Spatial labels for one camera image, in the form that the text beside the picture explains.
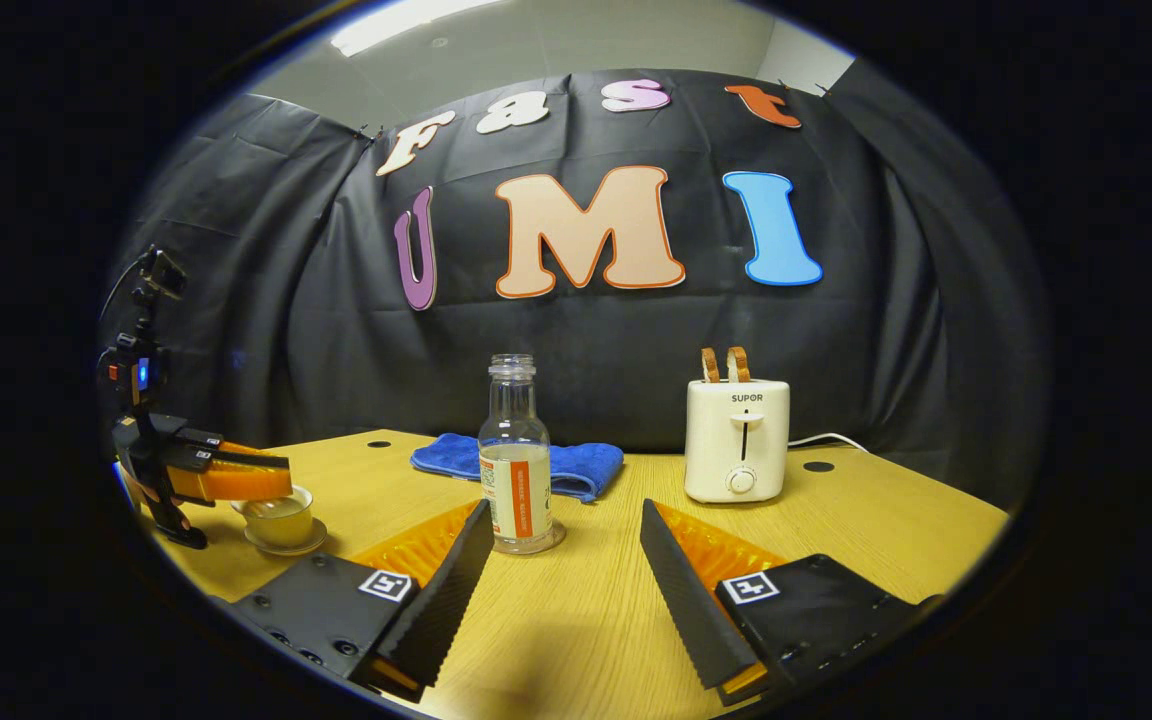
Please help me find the clear plastic water bottle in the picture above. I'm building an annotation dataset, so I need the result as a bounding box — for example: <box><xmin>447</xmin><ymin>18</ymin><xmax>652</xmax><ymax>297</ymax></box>
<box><xmin>477</xmin><ymin>353</ymin><xmax>557</xmax><ymax>555</ymax></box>

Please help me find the blue folded towel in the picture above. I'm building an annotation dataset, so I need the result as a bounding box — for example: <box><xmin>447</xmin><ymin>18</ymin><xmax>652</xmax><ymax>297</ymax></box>
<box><xmin>410</xmin><ymin>432</ymin><xmax>625</xmax><ymax>503</ymax></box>

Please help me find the white ceramic saucer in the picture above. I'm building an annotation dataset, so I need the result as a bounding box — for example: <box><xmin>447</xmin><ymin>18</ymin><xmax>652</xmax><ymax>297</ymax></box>
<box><xmin>244</xmin><ymin>518</ymin><xmax>329</xmax><ymax>557</ymax></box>

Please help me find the black backdrop cloth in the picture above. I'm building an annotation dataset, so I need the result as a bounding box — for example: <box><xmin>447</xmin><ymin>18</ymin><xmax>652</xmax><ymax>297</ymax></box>
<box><xmin>101</xmin><ymin>55</ymin><xmax>1052</xmax><ymax>511</ymax></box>

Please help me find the white toaster cable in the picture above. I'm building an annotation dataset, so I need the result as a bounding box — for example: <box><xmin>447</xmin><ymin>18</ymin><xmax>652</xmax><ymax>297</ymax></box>
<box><xmin>788</xmin><ymin>432</ymin><xmax>869</xmax><ymax>453</ymax></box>

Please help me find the white toaster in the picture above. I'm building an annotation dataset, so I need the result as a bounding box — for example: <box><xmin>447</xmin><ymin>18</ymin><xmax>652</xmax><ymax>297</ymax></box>
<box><xmin>684</xmin><ymin>378</ymin><xmax>792</xmax><ymax>504</ymax></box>

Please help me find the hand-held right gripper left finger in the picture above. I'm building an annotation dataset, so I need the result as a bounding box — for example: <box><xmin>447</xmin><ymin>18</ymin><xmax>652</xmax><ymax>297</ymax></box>
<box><xmin>231</xmin><ymin>498</ymin><xmax>495</xmax><ymax>703</ymax></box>

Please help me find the white ceramic teacup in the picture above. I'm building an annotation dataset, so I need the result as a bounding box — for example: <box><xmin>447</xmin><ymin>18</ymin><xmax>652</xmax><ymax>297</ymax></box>
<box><xmin>234</xmin><ymin>485</ymin><xmax>316</xmax><ymax>550</ymax></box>

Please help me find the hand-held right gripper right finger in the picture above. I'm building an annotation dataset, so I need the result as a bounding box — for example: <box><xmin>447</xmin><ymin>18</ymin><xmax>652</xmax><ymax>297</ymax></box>
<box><xmin>639</xmin><ymin>498</ymin><xmax>942</xmax><ymax>707</ymax></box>

